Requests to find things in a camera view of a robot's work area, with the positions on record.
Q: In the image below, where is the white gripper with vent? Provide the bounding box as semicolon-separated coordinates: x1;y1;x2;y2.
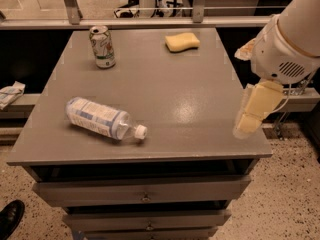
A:
233;14;320;139

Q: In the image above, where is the clear blue-label plastic bottle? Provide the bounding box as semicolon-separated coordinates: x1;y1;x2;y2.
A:
66;97;148;141

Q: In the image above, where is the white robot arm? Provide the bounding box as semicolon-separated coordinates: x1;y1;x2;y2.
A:
233;0;320;139

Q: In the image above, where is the green white 7up can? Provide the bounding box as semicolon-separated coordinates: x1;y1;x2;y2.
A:
89;25;116;69

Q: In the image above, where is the crumpled paper bag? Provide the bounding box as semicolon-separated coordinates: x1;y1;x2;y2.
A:
234;38;256;61

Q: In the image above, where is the yellow sponge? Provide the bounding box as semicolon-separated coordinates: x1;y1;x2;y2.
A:
165;33;200;52

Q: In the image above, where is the top grey drawer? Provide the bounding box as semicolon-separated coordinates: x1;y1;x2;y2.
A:
33;175;251;207

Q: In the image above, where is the grey drawer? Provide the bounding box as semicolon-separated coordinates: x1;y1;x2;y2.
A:
33;175;251;207
85;227;217;240
63;210;231;232

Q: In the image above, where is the grey drawer cabinet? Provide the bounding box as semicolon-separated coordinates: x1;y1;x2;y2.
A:
8;28;271;240

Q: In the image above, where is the middle grey drawer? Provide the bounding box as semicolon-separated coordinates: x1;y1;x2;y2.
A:
63;210;231;232

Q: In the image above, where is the bottom grey drawer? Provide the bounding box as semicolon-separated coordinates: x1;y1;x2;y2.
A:
85;227;217;240

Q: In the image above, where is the black leather shoe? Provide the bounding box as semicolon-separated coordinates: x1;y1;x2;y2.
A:
0;200;25;240

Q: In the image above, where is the white cable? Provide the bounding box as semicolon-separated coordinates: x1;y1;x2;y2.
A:
266;83;294;116

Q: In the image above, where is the metal railing frame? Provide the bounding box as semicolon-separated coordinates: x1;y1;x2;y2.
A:
0;0;270;30

